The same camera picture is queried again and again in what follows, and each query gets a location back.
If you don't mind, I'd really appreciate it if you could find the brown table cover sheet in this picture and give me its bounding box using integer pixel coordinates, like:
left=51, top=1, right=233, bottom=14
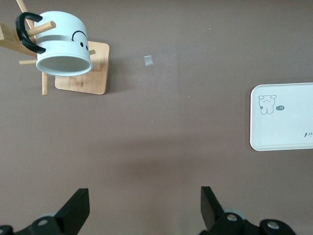
left=0, top=0, right=313, bottom=235

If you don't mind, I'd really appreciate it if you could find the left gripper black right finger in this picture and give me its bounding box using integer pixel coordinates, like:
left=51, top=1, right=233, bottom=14
left=199, top=186, right=297, bottom=235

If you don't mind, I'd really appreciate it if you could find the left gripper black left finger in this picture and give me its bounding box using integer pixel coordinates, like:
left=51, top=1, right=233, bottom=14
left=0, top=188, right=90, bottom=235

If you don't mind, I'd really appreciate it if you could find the wooden mug rack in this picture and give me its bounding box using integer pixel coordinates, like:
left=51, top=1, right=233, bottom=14
left=0, top=0, right=111, bottom=97

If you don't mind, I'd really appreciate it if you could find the cream tray with bear drawing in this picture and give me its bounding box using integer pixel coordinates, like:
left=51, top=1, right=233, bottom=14
left=249, top=82, right=313, bottom=152

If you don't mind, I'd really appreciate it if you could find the white mug black handle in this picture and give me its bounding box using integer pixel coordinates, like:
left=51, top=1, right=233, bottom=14
left=15, top=10, right=94, bottom=77

